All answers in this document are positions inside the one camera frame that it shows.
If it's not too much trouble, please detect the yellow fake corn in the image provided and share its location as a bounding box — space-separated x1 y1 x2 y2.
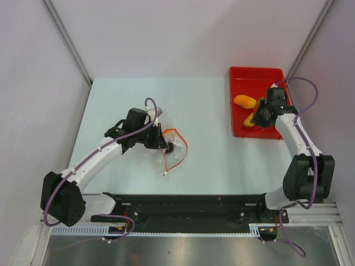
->
243 113 255 127

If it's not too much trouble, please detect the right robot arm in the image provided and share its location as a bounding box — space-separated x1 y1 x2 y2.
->
252 87 335 222

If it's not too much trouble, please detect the dark fake food piece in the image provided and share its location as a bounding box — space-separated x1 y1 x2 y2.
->
164 142 175 154

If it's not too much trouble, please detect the red plastic bin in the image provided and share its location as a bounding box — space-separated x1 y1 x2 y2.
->
229 66 292 140

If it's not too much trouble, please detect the white cable duct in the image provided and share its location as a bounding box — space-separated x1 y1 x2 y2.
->
50 224 277 238

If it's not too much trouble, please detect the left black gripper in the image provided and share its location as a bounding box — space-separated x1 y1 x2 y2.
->
135 123 168 150

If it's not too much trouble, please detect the clear zip top bag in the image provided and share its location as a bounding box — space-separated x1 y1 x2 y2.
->
161 128 188 176

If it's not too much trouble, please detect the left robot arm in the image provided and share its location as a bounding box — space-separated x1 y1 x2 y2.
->
40 108 169 227

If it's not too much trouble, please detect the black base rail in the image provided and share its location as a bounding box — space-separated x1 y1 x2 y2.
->
90 194 289 233

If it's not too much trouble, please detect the aluminium frame post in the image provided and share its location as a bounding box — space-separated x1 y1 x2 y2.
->
40 0 94 85
286 0 337 78

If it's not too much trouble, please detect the right aluminium frame post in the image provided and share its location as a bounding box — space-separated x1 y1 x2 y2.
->
286 0 337 78

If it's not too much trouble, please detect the left aluminium frame post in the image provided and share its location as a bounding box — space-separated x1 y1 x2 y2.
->
40 0 94 85

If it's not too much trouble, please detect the orange fake mango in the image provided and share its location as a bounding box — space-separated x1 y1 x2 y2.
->
234 95 257 109

